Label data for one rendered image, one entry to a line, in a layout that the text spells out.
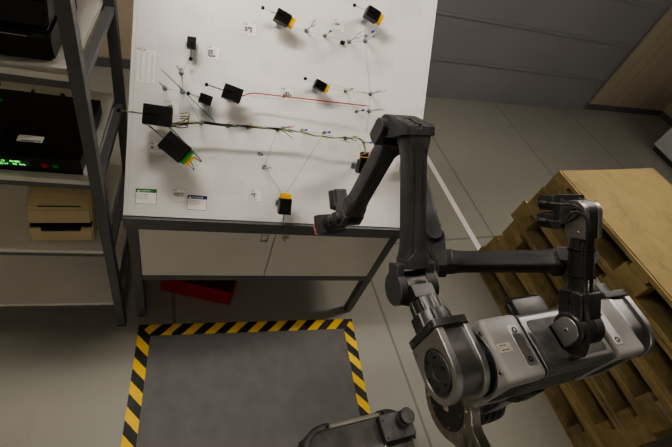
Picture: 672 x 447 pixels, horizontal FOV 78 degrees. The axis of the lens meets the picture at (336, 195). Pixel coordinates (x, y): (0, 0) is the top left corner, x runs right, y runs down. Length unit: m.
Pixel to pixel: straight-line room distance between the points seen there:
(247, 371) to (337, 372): 0.48
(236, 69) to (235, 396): 1.53
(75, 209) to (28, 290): 0.63
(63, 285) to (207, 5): 1.42
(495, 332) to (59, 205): 1.53
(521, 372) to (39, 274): 2.06
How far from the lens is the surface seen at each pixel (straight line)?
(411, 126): 0.95
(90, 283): 2.31
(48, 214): 1.86
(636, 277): 2.53
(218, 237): 1.85
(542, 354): 0.98
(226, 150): 1.67
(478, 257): 1.25
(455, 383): 0.87
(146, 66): 1.70
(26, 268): 2.42
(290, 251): 1.97
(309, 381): 2.39
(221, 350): 2.38
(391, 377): 2.55
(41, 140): 1.64
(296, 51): 1.74
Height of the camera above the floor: 2.20
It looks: 44 degrees down
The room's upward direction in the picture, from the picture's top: 23 degrees clockwise
